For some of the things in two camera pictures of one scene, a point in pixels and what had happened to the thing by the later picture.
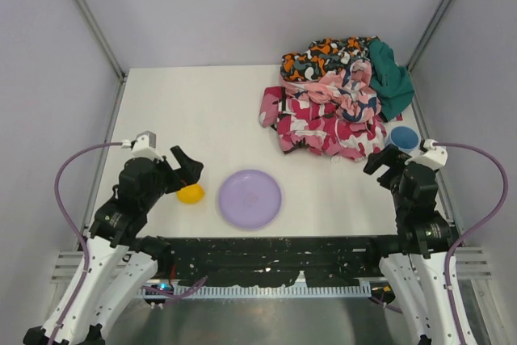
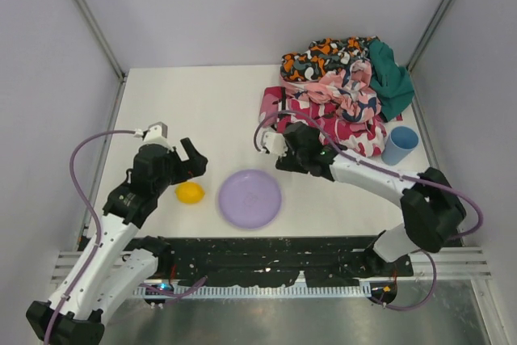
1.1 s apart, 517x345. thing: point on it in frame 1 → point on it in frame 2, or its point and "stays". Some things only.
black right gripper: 392,166 → 292,151
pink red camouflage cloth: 304,122 stays
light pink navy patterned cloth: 351,89 stays
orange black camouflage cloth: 323,56 stays
